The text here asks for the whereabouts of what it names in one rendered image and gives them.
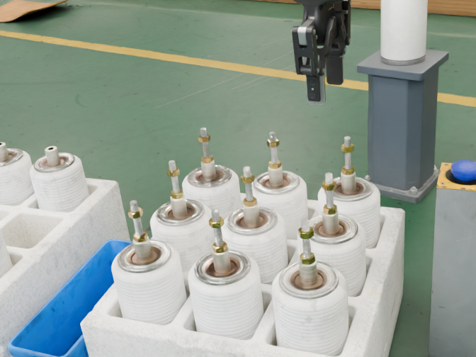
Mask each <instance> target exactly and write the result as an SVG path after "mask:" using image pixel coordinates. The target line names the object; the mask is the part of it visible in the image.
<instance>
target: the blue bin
mask: <svg viewBox="0 0 476 357"><path fill-rule="evenodd" d="M131 244H133V242H131V241H126V240H121V239H109V240H108V241H106V242H104V244H103V245H102V246H101V247H100V248H99V249H98V250H97V251H96V252H95V253H94V254H93V255H92V256H91V257H90V258H89V259H88V260H87V261H86V262H85V263H84V265H83V266H82V267H81V268H80V269H79V270H78V271H77V272H76V273H75V274H74V275H73V276H72V277H71V278H70V279H69V280H68V281H67V282H66V283H65V284H64V285H63V286H62V287H61V288H60V289H59V290H58V291H57V292H56V293H55V294H54V295H53V296H52V297H51V298H50V299H49V300H48V301H47V302H46V303H45V305H44V306H43V307H42V308H41V309H40V310H39V311H38V312H37V313H36V314H35V315H34V316H33V317H32V318H31V319H30V320H29V321H28V322H27V323H26V324H25V326H24V327H23V328H22V329H21V330H20V331H19V332H18V333H17V334H16V335H15V336H14V337H13V338H12V339H11V340H10V342H9V343H8V349H9V352H10V354H11V355H12V356H14V357H89V354H88V351H87V347H86V343H85V341H84V335H83V333H82V330H81V325H80V324H81V322H82V321H83V319H84V318H85V317H86V316H87V314H88V313H90V312H91V311H92V310H93V308H94V306H95V305H96V304H97V303H98V301H99V300H100V299H101V298H102V297H103V296H104V295H105V293H106V292H107V291H108V289H109V288H110V287H111V286H112V284H114V279H113V273H112V270H111V266H112V263H113V261H114V259H115V257H116V256H117V255H118V254H119V253H120V252H121V251H122V250H123V249H124V248H125V247H127V246H129V245H131Z"/></svg>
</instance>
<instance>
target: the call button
mask: <svg viewBox="0 0 476 357"><path fill-rule="evenodd" d="M450 171H451V173H452V174H453V175H454V177H455V178H457V179H459V180H461V181H473V180H475V179H476V161H471V160H460V161H456V162H454V163H452V164H451V168H450Z"/></svg>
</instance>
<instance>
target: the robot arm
mask: <svg viewBox="0 0 476 357"><path fill-rule="evenodd" d="M293 1H295V2H297V3H301V4H302V5H303V6H304V11H303V17H302V25H301V26H299V25H294V26H293V28H292V37H293V49H294V56H295V68H296V73H297V74H299V75H305V77H306V90H307V102H308V103H309V104H311V105H319V106H321V105H323V104H324V103H325V101H326V94H325V77H324V72H325V64H326V74H327V83H328V84H331V85H342V84H343V82H344V56H342V55H345V53H346V45H350V42H351V0H293ZM427 6H428V0H381V24H380V60H381V61H382V62H383V63H385V64H390V65H395V66H407V65H413V64H418V63H421V62H423V61H424V60H425V59H426V27H427ZM317 46H324V47H322V48H317ZM318 55H319V62H318ZM302 57H304V58H303V63H302ZM310 60H311V65H310Z"/></svg>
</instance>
